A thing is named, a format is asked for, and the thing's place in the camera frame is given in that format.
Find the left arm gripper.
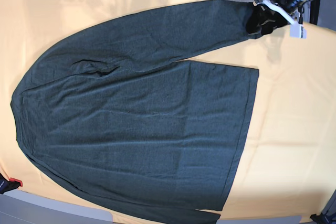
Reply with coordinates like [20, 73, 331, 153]
[246, 0, 288, 35]

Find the dark green long-sleeve shirt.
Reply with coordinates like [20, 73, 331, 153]
[10, 1, 259, 223]

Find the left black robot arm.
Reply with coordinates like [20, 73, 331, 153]
[246, 0, 315, 39]

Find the yellow table cloth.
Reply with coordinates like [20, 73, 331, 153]
[1, 0, 335, 222]

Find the black clamp right corner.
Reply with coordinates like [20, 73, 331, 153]
[310, 214, 335, 224]

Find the red and black clamp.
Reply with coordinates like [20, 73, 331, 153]
[0, 174, 23, 194]

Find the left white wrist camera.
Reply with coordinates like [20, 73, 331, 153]
[289, 23, 307, 39]

